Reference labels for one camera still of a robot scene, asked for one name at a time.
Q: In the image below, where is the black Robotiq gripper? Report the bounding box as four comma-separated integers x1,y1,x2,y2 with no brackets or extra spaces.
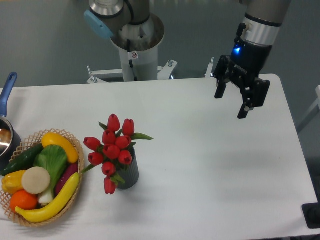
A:
213,36,273,119

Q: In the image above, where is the red tulip bouquet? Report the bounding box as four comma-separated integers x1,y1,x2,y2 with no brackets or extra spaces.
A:
81,114,153,195

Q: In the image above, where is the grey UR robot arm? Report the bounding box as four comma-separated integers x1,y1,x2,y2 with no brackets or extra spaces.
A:
84,0,290,119

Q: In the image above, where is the dark grey ribbed vase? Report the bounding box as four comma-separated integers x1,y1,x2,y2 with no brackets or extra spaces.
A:
117,147,140,190

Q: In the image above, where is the black box at table edge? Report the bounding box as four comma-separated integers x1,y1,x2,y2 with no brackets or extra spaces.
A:
301,202,320,229

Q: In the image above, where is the purple sweet potato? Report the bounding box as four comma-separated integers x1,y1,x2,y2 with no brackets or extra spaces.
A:
54,163,79,196

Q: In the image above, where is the yellow squash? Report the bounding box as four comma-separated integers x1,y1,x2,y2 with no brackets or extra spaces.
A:
41,132,79,164

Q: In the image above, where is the green bok choy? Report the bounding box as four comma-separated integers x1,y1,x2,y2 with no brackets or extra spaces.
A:
33,145,68,207

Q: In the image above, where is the woven wicker basket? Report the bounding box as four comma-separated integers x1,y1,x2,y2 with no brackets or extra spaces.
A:
0,128,85,227

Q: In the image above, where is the green cucumber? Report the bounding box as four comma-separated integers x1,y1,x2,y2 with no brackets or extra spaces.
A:
0,144,44,176

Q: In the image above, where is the yellow banana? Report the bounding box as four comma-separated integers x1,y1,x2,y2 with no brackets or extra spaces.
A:
15,172,80,223

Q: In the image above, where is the orange fruit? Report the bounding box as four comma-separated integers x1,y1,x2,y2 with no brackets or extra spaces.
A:
9,190,38,213

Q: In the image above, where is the yellow bell pepper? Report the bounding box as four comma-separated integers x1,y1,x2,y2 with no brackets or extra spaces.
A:
1,170,26,195

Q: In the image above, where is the white frame at right edge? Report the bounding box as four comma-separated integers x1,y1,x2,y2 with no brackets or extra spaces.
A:
296,85,320,134

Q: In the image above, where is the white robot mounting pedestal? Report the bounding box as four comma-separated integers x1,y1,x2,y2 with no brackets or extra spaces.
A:
86,11,215,85

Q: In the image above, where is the blue handled saucepan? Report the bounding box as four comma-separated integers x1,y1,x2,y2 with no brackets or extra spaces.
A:
0,72,21,171

